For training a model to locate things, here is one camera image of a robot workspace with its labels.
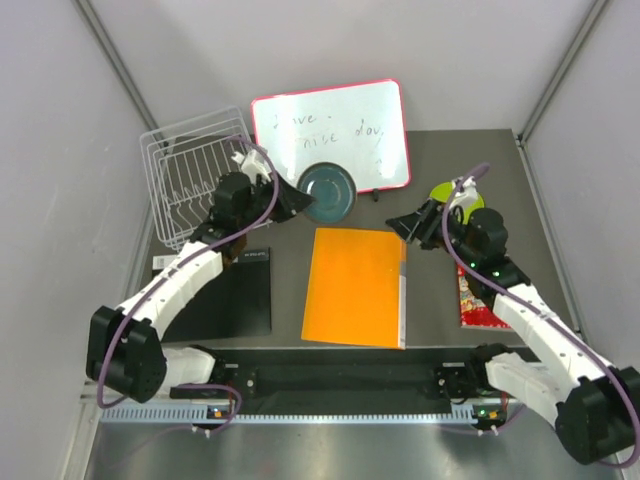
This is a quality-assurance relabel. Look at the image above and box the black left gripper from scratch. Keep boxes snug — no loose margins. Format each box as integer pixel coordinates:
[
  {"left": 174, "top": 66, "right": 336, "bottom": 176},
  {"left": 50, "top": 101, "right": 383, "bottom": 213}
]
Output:
[{"left": 238, "top": 170, "right": 316, "bottom": 231}]

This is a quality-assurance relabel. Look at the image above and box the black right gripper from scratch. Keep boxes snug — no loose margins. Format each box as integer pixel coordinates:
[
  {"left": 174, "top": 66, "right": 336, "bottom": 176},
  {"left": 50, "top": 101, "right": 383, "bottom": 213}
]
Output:
[{"left": 386, "top": 198, "right": 479, "bottom": 268}]

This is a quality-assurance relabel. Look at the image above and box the dark green plate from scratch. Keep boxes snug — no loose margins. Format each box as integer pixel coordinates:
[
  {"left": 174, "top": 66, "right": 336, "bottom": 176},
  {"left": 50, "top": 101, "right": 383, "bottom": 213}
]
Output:
[{"left": 297, "top": 162, "right": 357, "bottom": 224}]

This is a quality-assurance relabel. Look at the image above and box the lime green plate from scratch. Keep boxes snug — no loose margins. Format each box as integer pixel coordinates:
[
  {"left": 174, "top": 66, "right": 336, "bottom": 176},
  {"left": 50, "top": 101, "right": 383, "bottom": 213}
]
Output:
[{"left": 429, "top": 179, "right": 485, "bottom": 224}]

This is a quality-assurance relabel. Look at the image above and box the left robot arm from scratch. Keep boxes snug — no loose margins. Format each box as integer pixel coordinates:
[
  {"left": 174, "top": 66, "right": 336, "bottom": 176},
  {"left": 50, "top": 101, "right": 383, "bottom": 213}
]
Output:
[{"left": 86, "top": 172, "right": 315, "bottom": 409}]

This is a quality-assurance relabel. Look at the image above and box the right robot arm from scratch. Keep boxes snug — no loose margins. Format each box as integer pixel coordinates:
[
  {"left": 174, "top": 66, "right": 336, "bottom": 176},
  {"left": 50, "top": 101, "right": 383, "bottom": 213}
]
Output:
[{"left": 385, "top": 199, "right": 639, "bottom": 465}]

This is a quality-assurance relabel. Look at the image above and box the orange folder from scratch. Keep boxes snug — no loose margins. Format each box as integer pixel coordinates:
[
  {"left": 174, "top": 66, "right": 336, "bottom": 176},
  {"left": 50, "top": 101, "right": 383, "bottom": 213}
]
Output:
[{"left": 301, "top": 227, "right": 406, "bottom": 350}]

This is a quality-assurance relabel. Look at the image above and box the pink framed whiteboard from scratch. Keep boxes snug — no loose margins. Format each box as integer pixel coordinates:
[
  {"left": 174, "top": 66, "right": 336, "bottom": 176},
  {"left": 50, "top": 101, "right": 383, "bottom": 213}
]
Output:
[{"left": 250, "top": 79, "right": 412, "bottom": 192}]

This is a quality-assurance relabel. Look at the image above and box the red comic book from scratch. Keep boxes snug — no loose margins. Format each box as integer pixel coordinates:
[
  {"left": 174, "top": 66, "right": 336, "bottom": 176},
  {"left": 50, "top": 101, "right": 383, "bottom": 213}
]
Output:
[{"left": 457, "top": 267, "right": 512, "bottom": 332}]

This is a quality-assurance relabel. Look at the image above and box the black clip file folder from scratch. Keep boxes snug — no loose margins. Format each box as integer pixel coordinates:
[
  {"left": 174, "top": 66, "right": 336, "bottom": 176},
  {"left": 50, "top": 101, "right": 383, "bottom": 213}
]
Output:
[{"left": 163, "top": 248, "right": 272, "bottom": 343}]

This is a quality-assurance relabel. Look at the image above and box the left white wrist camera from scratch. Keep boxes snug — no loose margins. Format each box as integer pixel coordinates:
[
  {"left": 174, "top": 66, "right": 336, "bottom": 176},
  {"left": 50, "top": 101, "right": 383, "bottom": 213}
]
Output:
[{"left": 231, "top": 150, "right": 271, "bottom": 184}]

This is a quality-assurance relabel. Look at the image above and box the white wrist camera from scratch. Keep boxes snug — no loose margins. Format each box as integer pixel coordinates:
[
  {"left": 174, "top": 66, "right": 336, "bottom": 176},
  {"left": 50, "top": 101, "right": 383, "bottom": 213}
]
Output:
[
  {"left": 448, "top": 176, "right": 480, "bottom": 212},
  {"left": 231, "top": 150, "right": 271, "bottom": 184}
]

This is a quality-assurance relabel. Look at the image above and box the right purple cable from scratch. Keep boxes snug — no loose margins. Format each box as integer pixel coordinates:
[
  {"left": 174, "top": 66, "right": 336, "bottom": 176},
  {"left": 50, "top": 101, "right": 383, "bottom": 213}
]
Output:
[{"left": 441, "top": 162, "right": 640, "bottom": 469}]

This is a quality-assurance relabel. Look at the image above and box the purple cable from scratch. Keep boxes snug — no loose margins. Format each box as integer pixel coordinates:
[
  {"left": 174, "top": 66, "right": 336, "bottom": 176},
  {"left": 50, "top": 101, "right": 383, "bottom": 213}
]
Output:
[
  {"left": 95, "top": 135, "right": 281, "bottom": 409},
  {"left": 441, "top": 162, "right": 640, "bottom": 469}
]

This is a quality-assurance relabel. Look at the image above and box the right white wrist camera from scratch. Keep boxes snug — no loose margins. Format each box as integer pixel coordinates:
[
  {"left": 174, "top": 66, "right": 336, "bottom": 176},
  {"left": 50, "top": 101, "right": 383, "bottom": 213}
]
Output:
[{"left": 448, "top": 176, "right": 480, "bottom": 212}]

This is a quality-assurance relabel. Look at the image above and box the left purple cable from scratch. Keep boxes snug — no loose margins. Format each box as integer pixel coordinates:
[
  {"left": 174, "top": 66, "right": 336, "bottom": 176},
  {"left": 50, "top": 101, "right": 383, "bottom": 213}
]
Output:
[{"left": 95, "top": 135, "right": 281, "bottom": 409}]

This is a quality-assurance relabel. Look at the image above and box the white wire dish rack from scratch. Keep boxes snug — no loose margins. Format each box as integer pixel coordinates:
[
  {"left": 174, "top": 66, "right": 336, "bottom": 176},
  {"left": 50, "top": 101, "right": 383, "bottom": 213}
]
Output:
[{"left": 140, "top": 106, "right": 249, "bottom": 251}]

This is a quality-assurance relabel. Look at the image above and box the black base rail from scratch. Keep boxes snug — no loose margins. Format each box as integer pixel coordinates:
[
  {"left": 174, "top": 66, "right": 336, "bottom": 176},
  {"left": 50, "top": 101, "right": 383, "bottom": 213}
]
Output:
[{"left": 211, "top": 347, "right": 497, "bottom": 402}]

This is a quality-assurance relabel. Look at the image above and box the grey cable duct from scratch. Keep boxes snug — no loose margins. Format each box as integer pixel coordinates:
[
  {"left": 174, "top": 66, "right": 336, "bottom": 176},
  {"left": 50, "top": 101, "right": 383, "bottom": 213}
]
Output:
[{"left": 101, "top": 403, "right": 500, "bottom": 425}]

